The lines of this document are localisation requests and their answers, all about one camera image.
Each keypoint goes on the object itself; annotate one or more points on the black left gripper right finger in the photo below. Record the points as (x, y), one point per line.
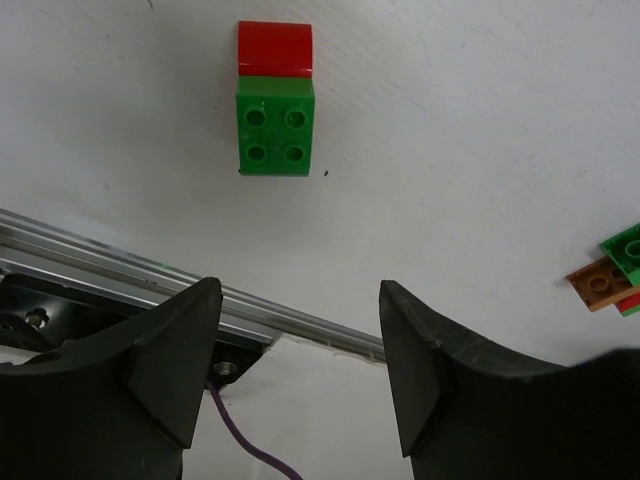
(469, 408)

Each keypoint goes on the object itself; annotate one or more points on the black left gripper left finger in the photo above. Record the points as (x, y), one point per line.
(120, 404)

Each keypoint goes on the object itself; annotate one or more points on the green lego brick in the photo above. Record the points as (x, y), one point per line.
(275, 120)

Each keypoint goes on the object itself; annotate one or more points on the red curved lego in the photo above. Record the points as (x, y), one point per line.
(275, 49)

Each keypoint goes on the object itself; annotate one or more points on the green red brown lego stack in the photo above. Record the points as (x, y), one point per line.
(614, 278)

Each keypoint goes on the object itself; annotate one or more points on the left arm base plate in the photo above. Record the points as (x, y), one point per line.
(38, 316)

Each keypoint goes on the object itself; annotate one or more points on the aluminium front rail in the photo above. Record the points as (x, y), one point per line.
(70, 260)

